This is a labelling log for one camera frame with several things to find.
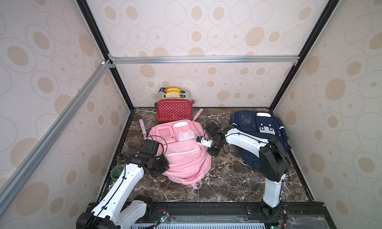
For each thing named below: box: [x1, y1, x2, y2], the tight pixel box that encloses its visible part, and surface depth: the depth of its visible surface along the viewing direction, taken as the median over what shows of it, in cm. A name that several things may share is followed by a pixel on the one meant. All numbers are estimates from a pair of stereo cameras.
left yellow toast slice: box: [166, 87, 181, 94], surface depth 106 cm
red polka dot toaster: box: [154, 87, 195, 122], surface depth 105 cm
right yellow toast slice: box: [165, 91, 181, 99], surface depth 103 cm
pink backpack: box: [139, 108, 212, 190], surface depth 86 cm
